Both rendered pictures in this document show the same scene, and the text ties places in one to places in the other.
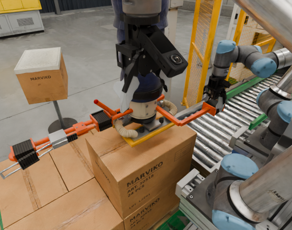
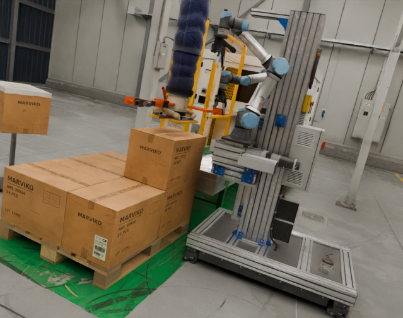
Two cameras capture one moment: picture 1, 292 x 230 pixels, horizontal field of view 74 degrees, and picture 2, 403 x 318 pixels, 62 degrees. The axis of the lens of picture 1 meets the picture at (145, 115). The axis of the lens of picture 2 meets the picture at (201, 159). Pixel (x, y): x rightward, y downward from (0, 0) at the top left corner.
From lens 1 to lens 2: 2.10 m
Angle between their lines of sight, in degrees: 37
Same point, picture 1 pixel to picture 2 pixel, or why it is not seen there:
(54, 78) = (43, 106)
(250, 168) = not seen: hidden behind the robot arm
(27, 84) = (11, 107)
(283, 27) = (255, 48)
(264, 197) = (258, 100)
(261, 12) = (250, 44)
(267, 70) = (247, 81)
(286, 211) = (265, 142)
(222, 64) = (225, 81)
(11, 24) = not seen: outside the picture
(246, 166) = not seen: hidden behind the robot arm
